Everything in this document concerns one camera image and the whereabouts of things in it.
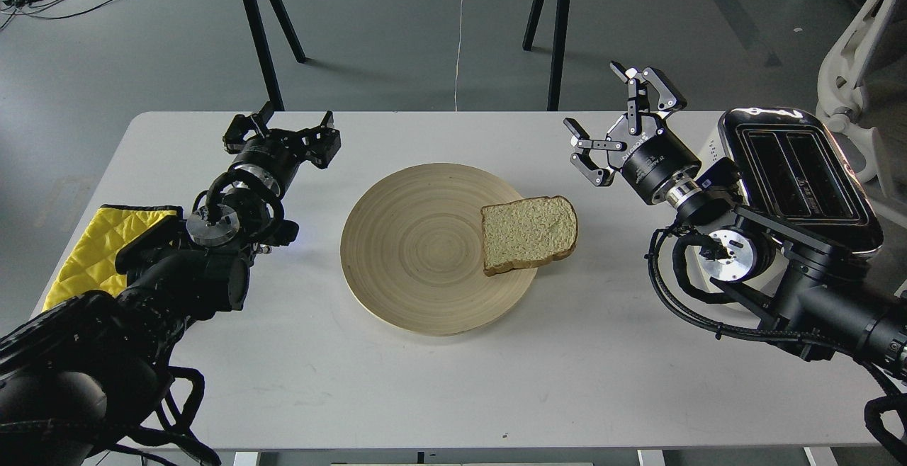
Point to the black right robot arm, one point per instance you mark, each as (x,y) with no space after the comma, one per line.
(770,244)

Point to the white chrome toaster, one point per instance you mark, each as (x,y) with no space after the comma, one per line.
(790,166)

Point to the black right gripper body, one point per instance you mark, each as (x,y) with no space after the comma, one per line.
(652,158)

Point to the yellow quilted cloth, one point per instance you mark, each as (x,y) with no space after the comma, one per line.
(92,263)

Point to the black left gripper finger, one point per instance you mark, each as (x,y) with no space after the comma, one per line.
(234,139)
(319,145)

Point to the slice of white bread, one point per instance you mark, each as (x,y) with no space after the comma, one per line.
(526,233)

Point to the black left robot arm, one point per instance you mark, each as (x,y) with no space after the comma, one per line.
(94,372)

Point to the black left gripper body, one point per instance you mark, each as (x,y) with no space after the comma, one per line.
(273,158)

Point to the round wooden plate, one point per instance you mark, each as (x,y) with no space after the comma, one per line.
(412,250)

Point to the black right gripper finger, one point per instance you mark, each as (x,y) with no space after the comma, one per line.
(582,154)
(651,94)

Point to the white office chair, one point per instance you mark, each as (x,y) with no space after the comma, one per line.
(874,36)

